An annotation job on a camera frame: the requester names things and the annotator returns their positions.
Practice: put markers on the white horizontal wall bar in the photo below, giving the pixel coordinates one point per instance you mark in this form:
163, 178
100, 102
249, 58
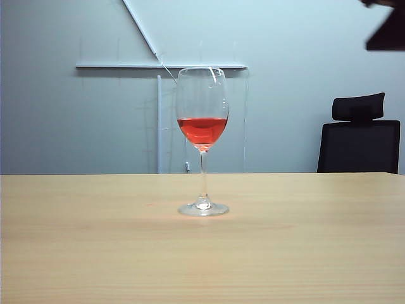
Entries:
120, 66

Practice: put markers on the black office chair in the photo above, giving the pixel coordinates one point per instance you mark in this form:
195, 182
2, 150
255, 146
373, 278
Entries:
359, 147

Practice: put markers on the clear goblet with red liquid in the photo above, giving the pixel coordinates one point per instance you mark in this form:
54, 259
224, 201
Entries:
202, 130

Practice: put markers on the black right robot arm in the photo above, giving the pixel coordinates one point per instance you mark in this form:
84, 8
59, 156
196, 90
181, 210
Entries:
390, 35

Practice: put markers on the white vertical wall bar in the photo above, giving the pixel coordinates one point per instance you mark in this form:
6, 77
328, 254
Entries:
159, 126

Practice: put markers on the white diagonal wall bar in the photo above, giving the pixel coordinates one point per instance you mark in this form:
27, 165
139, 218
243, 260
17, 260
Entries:
139, 25

